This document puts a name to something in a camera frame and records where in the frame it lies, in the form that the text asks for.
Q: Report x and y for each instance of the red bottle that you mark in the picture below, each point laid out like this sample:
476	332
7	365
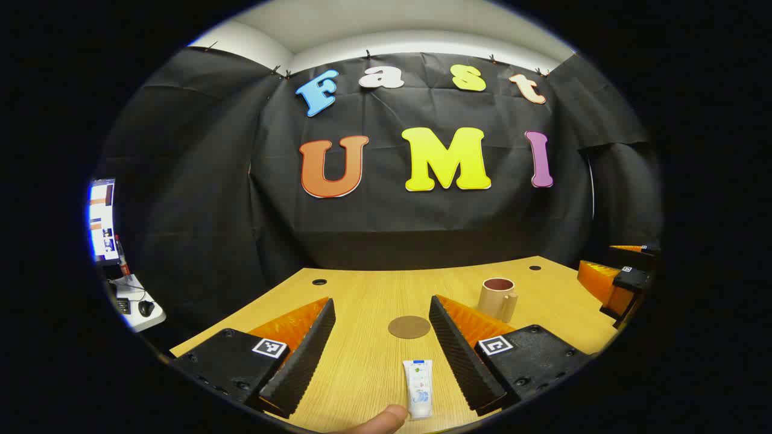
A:
123	259

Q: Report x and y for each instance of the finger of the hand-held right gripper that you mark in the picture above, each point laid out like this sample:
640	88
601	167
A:
639	256
633	283

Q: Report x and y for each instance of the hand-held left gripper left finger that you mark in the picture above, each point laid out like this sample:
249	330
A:
310	346

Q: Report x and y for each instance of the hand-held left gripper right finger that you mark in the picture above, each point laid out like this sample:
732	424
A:
458	352

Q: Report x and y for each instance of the black computer mouse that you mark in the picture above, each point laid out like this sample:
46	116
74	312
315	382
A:
146	308

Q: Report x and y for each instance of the black keyboard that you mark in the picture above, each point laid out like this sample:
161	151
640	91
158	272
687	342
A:
123	305

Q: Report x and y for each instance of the white side table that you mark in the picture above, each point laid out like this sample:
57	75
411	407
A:
136	322

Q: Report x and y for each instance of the black backdrop cloth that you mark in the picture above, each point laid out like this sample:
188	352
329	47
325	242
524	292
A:
199	181

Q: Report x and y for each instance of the beige cup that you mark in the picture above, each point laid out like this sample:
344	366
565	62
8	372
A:
493	301

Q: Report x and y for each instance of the brown round coaster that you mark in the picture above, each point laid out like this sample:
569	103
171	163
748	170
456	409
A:
409	327

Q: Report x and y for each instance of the white toothpaste tube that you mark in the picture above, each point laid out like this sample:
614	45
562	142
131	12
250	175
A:
418	386

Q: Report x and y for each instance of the wooden desktop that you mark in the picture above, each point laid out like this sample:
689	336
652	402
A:
368	301

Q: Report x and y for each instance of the computer monitor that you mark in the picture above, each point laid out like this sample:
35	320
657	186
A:
102	220

